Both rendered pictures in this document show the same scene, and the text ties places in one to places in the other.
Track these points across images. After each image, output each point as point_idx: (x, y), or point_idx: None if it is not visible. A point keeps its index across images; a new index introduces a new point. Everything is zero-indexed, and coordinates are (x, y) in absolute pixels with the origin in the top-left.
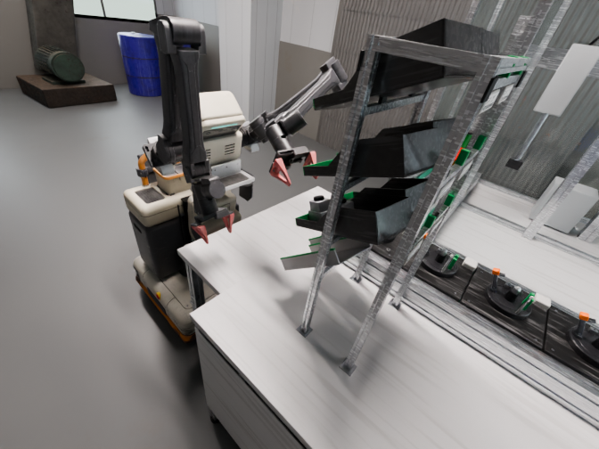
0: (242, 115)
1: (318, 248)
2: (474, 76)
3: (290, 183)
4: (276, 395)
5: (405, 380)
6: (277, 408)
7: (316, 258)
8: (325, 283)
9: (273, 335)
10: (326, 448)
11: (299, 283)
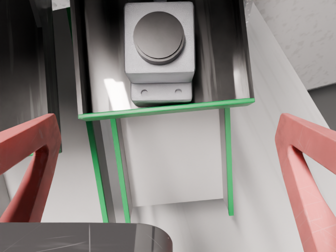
0: None
1: (125, 180)
2: None
3: (290, 114)
4: (291, 85)
5: None
6: (295, 74)
7: (252, 2)
8: (114, 199)
9: (266, 151)
10: (260, 31)
11: (165, 226)
